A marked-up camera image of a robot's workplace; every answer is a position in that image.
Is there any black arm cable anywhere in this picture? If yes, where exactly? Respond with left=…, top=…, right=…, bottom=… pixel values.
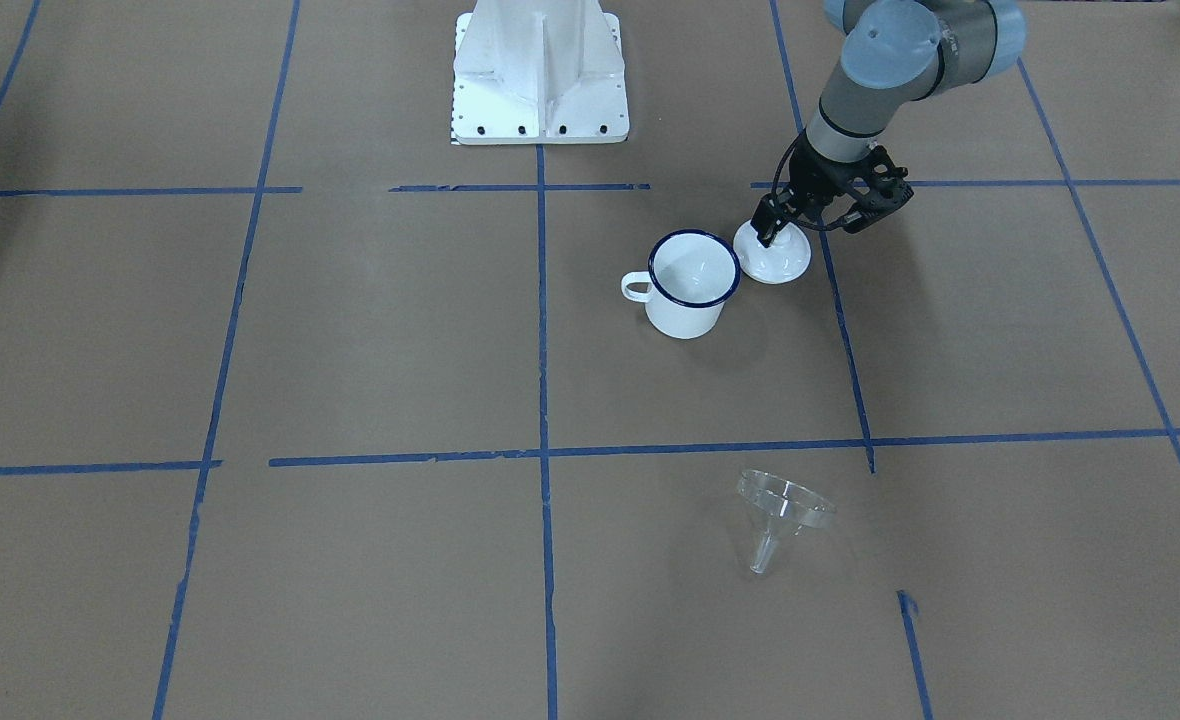
left=771, top=135, right=891, bottom=233

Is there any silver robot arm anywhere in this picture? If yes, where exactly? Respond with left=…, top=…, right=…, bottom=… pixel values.
left=750, top=1, right=1028, bottom=247

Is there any white mug lid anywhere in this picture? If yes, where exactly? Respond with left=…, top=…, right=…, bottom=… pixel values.
left=733, top=222, right=811, bottom=284

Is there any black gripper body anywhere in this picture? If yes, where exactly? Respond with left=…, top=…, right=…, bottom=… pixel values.
left=778, top=140, right=866, bottom=217

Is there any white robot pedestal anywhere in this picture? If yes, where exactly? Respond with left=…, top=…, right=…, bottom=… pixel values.
left=450, top=1, right=631, bottom=146

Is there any white enamel mug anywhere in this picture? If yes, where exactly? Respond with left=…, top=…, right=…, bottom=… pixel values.
left=620, top=229, right=741, bottom=340

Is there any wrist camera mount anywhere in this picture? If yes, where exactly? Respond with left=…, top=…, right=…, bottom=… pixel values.
left=838, top=143, right=915, bottom=234

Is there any clear plastic funnel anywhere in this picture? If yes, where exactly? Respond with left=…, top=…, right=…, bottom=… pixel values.
left=738, top=469, right=837, bottom=577

